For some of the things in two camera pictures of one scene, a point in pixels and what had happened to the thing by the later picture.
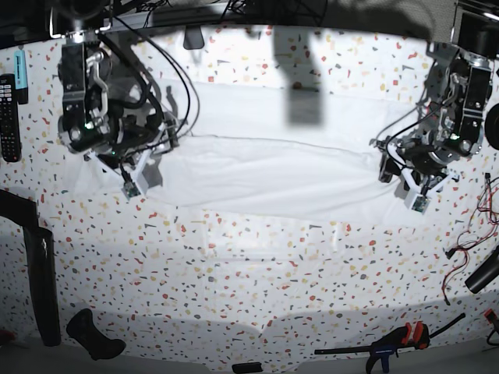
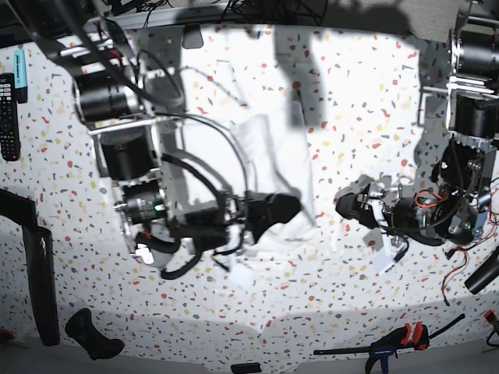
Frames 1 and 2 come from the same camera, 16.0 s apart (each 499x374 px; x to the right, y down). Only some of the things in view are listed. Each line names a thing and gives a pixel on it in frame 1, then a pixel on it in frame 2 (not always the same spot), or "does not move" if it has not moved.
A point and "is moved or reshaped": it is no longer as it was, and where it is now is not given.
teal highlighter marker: x=21 y=76 does not move
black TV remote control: x=10 y=145 does not move
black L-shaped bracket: x=23 y=209 does not move
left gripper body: x=138 y=163 to x=219 y=229
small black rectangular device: x=247 y=368 does not move
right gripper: x=422 y=169 to x=382 y=196
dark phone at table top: x=193 y=37 does not move
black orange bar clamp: x=415 y=336 does not move
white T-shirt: x=277 y=151 is moved or reshaped
